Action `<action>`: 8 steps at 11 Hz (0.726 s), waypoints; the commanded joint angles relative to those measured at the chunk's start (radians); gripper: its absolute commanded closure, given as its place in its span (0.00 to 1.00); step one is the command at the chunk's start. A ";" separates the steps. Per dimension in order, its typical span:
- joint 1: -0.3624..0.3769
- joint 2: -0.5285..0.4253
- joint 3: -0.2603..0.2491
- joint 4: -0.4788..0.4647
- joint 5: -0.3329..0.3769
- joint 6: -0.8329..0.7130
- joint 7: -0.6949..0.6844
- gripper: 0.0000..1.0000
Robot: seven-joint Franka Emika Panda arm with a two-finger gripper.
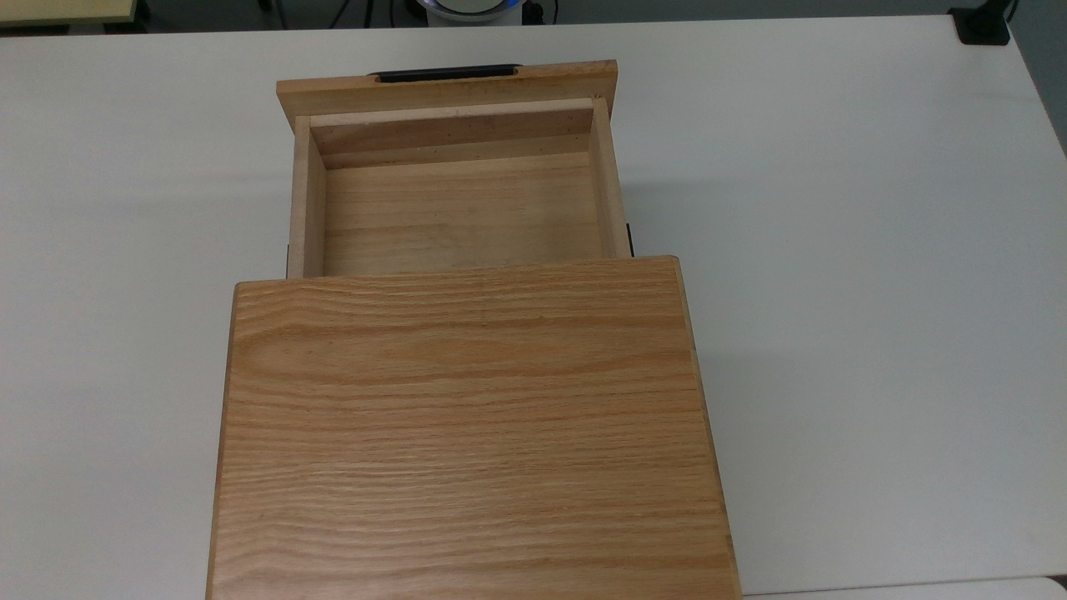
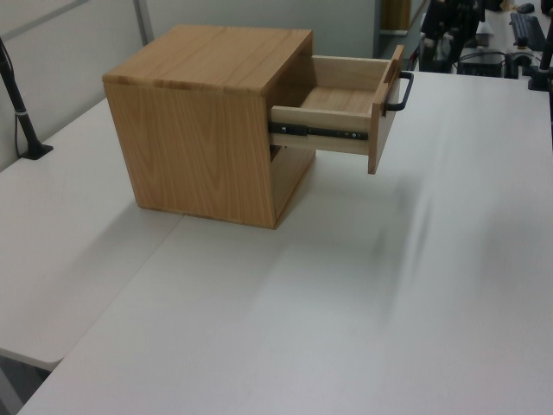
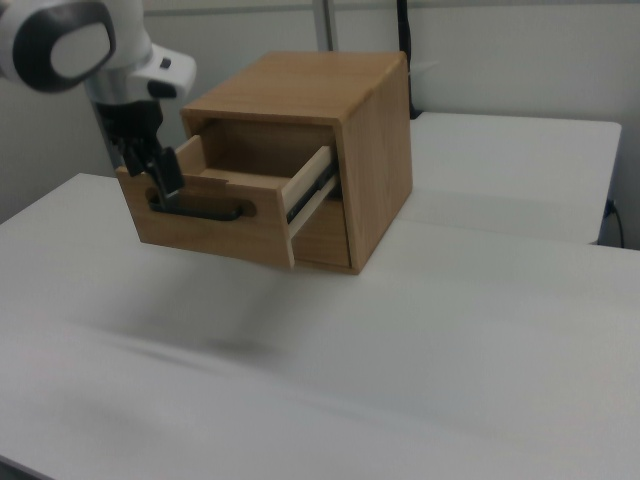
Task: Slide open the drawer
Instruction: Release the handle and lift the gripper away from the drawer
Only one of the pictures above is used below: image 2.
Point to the black computer box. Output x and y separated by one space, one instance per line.
481 65

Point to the grey partition frame post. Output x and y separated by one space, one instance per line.
142 21

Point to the black computer mouse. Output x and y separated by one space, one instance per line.
525 7

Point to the black clamp stand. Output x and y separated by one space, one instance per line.
543 60

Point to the black computer keyboard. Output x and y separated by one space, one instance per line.
527 27

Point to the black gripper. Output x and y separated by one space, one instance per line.
455 15

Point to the black camera stand pole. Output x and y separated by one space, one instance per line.
19 112

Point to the wooden panel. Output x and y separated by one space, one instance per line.
394 15

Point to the wooden drawer cabinet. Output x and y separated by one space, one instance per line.
186 147

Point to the black metal drawer slide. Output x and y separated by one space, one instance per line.
319 131

